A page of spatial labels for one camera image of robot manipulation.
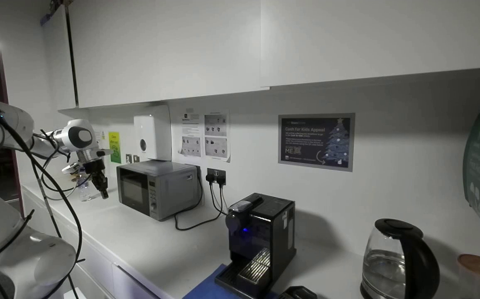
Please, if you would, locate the black microwave power cable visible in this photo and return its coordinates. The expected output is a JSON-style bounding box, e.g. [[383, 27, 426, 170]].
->
[[171, 165, 224, 233]]

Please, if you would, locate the white paper towel dispenser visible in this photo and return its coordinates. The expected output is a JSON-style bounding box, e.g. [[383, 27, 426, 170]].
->
[[132, 113, 159, 165]]

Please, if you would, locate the glass kettle with black handle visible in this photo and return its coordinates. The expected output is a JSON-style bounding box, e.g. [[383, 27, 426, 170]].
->
[[358, 218, 441, 299]]

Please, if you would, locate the silver microwave oven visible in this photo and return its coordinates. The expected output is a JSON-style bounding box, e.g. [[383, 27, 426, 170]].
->
[[114, 160, 204, 223]]

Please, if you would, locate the black coffee machine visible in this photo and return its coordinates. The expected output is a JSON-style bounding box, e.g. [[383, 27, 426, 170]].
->
[[214, 191, 297, 299]]

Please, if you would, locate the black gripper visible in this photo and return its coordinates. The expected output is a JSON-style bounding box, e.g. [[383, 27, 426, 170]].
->
[[83, 158, 111, 200]]

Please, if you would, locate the green yellow poster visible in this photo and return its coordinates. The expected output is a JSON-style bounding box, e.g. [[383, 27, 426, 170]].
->
[[108, 130, 122, 165]]

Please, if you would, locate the black coffee machine power cable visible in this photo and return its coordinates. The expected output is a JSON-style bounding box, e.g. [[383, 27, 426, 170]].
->
[[215, 183, 230, 216]]

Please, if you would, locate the white base cabinet front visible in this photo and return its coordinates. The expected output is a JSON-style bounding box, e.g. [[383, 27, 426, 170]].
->
[[54, 210, 171, 299]]

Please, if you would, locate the framed dark poster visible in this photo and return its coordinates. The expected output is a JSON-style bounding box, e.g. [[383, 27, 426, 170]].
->
[[277, 113, 355, 171]]

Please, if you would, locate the white upper cabinet door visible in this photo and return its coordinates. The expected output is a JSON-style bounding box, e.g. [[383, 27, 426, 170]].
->
[[38, 5, 78, 113], [68, 0, 269, 110], [260, 0, 480, 88]]

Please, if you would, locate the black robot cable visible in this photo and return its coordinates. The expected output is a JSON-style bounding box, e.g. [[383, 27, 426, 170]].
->
[[0, 98, 94, 299]]

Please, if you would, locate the wall socket with black plugs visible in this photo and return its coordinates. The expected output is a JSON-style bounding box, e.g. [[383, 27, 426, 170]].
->
[[204, 166, 229, 188]]

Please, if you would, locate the white instruction sheet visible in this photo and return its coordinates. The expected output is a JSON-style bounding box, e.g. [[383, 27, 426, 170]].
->
[[169, 107, 232, 163]]

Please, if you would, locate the blue mat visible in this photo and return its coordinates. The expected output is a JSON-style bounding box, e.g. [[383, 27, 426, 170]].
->
[[181, 263, 279, 299]]

